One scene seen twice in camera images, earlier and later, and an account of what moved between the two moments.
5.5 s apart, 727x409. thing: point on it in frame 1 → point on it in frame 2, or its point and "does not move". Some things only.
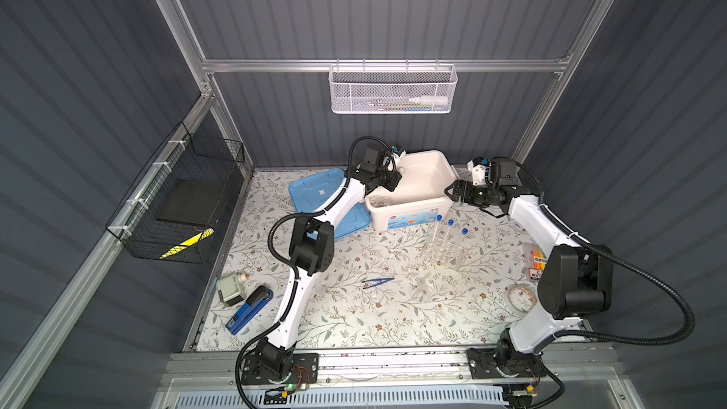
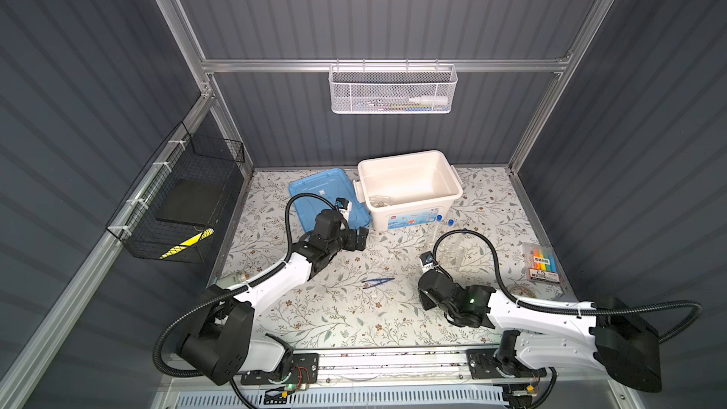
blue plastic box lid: (308, 193) does not move
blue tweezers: (381, 279) does not move
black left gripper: (393, 177) → (350, 234)
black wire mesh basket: (174, 210) does not move
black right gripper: (459, 185) → (423, 299)
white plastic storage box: (423, 194) does not move
